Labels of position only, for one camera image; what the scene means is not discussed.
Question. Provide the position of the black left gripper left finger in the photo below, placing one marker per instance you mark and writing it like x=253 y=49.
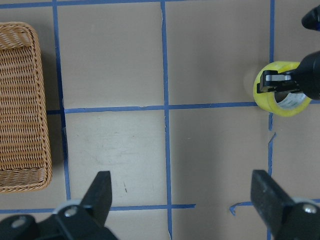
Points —
x=74 y=220

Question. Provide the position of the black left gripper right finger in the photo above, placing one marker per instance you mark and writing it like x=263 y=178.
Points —
x=287 y=218

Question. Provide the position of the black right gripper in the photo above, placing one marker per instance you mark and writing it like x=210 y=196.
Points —
x=306 y=78

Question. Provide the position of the yellow tape roll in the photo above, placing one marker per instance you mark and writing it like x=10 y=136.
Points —
x=291 y=105

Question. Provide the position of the brown wicker basket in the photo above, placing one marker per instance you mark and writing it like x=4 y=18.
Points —
x=25 y=151

